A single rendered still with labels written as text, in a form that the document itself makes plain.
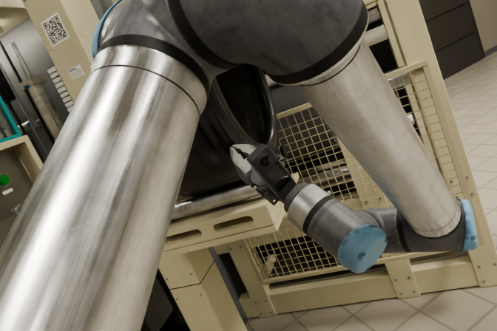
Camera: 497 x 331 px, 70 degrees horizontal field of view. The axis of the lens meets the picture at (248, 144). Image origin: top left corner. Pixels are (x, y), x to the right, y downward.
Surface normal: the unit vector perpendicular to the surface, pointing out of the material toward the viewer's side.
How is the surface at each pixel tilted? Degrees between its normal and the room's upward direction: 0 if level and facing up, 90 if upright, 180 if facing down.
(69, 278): 68
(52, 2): 90
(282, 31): 113
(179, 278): 90
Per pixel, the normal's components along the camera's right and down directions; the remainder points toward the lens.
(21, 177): 0.88, -0.30
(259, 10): -0.04, 0.44
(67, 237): 0.16, -0.48
